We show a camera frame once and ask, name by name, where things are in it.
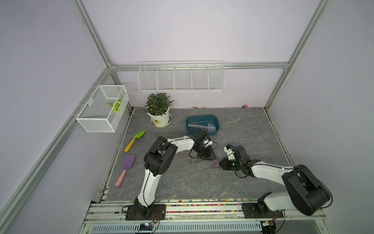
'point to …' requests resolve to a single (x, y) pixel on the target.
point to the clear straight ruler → (198, 126)
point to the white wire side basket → (104, 109)
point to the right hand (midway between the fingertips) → (218, 162)
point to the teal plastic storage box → (202, 119)
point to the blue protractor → (211, 127)
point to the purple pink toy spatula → (128, 162)
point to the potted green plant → (158, 106)
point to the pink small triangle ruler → (198, 160)
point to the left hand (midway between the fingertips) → (215, 159)
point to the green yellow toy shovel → (136, 136)
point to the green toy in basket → (116, 105)
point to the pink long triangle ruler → (189, 160)
